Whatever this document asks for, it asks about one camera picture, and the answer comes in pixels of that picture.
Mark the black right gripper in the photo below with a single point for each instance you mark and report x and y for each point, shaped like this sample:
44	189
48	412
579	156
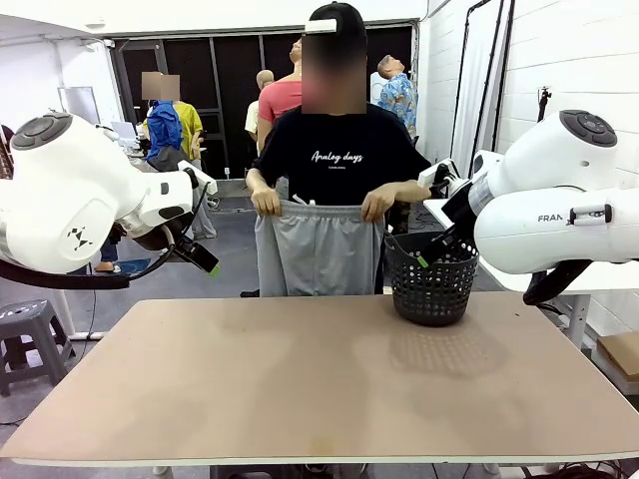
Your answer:
461	212

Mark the person's right hand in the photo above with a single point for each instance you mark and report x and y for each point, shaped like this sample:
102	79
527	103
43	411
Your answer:
268	202

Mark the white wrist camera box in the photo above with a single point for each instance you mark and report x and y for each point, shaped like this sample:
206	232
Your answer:
434	173
199	177

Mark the bald mannequin in cream shirt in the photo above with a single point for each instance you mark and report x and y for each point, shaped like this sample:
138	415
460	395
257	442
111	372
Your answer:
252	120

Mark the black plastic laundry basket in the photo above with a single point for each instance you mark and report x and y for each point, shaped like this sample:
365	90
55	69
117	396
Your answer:
429	299

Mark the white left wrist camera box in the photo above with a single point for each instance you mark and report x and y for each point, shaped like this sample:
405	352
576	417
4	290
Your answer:
199	177

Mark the mannequin in blue floral shirt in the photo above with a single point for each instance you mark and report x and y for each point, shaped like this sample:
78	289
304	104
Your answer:
399	100

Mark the person's left hand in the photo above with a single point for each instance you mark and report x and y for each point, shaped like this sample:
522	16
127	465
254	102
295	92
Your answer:
379	202

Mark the brown cardboard box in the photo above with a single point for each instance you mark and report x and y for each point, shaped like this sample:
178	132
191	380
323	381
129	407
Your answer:
621	354

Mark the black baseball cap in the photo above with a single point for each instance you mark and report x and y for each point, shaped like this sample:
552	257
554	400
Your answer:
344	20

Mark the grey training pants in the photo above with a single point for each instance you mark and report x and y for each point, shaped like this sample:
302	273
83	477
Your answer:
319	249

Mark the white side table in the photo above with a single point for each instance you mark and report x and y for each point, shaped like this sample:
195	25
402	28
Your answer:
614	282

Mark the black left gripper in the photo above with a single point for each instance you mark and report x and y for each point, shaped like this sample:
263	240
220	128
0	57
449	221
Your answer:
186	247

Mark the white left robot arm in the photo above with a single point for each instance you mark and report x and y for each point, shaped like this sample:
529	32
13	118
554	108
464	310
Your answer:
65	199

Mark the person's right forearm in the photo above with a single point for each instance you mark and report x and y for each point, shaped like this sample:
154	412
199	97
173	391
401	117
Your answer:
257	179

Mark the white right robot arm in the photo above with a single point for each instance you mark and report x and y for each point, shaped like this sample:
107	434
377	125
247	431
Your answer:
549	224

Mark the person's left forearm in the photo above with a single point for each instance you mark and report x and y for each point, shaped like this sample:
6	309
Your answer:
412	190

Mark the grey plastic stool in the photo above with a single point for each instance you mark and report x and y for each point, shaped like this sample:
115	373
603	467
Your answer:
30	329

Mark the black tripod stand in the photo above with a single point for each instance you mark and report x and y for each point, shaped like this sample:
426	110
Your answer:
544	105

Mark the black backdrop stand poles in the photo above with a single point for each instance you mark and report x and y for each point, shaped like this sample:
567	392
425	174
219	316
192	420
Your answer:
504	70

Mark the person in black t-shirt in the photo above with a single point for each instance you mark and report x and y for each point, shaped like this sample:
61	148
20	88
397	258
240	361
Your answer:
339	169

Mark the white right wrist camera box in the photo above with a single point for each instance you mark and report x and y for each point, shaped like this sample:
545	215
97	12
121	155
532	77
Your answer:
434	173

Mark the mannequin in pink shirt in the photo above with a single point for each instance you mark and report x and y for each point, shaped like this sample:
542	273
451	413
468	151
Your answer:
279	100

